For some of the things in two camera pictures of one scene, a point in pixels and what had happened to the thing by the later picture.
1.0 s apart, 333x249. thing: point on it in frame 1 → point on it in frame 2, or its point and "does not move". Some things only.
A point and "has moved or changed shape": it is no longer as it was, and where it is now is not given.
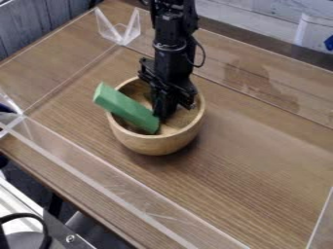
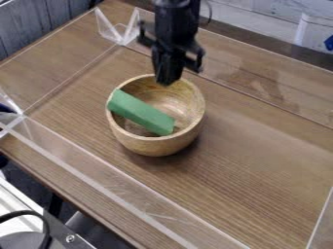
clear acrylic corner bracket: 120,33 does not move
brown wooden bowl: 176,131 does not move
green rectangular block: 126,109 has moved or changed shape
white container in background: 314,30 does not move
